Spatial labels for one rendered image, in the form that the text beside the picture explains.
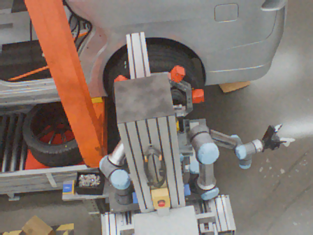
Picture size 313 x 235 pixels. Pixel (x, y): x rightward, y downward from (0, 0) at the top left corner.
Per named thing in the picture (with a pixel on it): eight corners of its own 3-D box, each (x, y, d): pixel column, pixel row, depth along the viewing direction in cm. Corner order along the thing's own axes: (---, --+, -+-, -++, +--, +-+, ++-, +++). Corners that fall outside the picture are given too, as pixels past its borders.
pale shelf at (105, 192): (117, 177, 382) (117, 175, 380) (117, 196, 371) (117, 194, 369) (64, 182, 384) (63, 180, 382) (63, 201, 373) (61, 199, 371)
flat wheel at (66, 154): (91, 100, 458) (85, 82, 439) (110, 153, 416) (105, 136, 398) (24, 123, 448) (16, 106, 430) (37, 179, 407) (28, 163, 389)
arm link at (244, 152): (234, 153, 295) (235, 145, 289) (250, 147, 297) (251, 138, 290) (240, 163, 290) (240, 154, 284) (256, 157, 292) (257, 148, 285)
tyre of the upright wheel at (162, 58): (186, 35, 360) (101, 53, 369) (190, 57, 345) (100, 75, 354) (202, 92, 409) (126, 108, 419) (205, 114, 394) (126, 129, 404)
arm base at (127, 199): (137, 203, 320) (135, 196, 313) (114, 206, 320) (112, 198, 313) (135, 184, 330) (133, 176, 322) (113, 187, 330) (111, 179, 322)
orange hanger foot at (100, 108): (108, 100, 421) (100, 72, 395) (107, 150, 388) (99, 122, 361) (89, 102, 422) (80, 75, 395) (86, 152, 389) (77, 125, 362)
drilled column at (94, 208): (103, 209, 413) (93, 184, 381) (103, 219, 406) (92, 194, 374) (91, 210, 413) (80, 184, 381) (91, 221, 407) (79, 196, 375)
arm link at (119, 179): (120, 198, 312) (116, 187, 302) (109, 184, 320) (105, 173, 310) (135, 189, 316) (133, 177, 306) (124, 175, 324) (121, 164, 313)
